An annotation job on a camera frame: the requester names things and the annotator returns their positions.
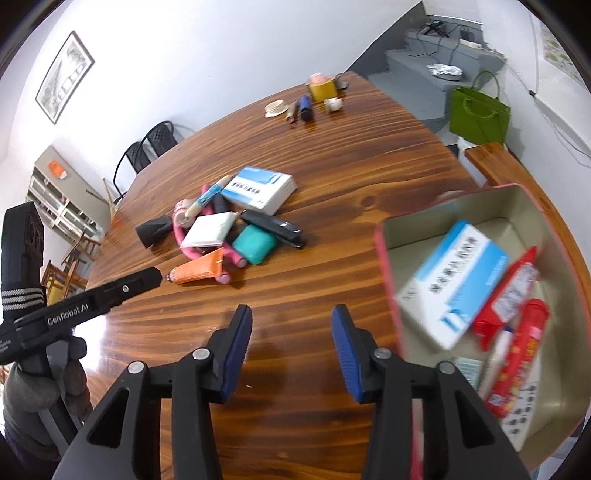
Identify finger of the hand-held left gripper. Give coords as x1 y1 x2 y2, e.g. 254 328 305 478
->
104 267 163 311

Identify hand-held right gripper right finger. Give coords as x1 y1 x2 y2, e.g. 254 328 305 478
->
331 304 532 480

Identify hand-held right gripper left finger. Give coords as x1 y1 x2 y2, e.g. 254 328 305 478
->
53 304 254 480

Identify orange cream tube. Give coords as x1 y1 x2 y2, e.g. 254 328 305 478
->
167 249 227 284

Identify white tissue pack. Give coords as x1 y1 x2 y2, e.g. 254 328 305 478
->
181 212 236 250

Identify beige sausage with blue label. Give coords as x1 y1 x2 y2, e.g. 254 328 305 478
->
182 175 232 217

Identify teal plastic case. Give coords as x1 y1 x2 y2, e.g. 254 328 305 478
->
231 224 274 265

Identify blue white medicine box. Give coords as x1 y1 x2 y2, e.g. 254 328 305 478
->
221 167 297 216
397 220 509 350

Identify black brush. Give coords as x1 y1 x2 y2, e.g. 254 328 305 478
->
240 210 306 250

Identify red snack packet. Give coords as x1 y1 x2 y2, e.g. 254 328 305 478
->
473 247 540 352

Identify red cylindrical can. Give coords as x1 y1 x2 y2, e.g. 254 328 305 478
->
485 299 550 418

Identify grey white remote control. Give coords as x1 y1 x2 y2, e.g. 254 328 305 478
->
501 369 543 450

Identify pink tin container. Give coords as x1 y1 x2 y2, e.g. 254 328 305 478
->
375 184 591 472

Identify person's left forearm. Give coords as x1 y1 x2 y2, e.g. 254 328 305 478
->
0 411 61 467

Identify person's left hand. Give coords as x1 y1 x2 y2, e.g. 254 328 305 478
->
4 336 93 455

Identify wooden chair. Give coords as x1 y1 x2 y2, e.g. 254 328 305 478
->
41 231 100 305

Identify black flared plastic object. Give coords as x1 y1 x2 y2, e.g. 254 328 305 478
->
135 215 174 250

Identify white bandage roll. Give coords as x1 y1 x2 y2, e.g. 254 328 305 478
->
172 198 195 227

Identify grey shelf cabinet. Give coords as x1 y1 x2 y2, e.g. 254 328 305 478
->
27 145 105 241

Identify black metal chair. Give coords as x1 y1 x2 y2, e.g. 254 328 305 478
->
113 141 151 204
141 121 185 158

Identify yellow tape roll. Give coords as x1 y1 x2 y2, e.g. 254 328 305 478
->
309 79 337 102

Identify green carrier bag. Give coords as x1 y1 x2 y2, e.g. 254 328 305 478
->
450 71 511 146

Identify grey concrete steps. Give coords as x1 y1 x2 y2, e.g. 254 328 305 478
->
365 18 506 139

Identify framed wall picture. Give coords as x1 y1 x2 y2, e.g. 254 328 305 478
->
36 31 95 124

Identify wall scroll painting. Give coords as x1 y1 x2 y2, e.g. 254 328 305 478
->
542 21 578 75

